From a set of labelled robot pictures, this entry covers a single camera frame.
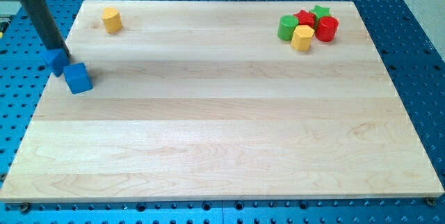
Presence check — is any red cylinder block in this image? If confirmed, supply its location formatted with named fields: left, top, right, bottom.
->
left=315, top=17, right=339, bottom=42

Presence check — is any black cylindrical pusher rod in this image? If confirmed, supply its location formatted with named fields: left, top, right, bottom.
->
left=20, top=0, right=70, bottom=56

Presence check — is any yellow hexagon block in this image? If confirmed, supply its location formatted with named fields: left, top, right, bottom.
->
left=291, top=25, right=314, bottom=51

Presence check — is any red star block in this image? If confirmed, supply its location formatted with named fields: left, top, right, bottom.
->
left=293, top=10, right=316, bottom=29

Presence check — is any blue cube block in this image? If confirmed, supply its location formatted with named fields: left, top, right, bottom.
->
left=63, top=63, right=93, bottom=94

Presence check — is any light wooden board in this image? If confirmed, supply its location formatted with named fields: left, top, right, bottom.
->
left=1, top=0, right=444, bottom=202

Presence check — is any yellow pentagon block left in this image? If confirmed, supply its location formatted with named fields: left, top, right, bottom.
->
left=102, top=7, right=123, bottom=33

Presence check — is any blue triangle block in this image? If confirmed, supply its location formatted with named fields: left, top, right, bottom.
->
left=40, top=49, right=70, bottom=77

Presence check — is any green cylinder block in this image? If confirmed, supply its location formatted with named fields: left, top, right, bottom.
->
left=277, top=15, right=299, bottom=41

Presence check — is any green star block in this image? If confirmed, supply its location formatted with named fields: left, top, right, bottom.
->
left=310, top=5, right=331, bottom=26

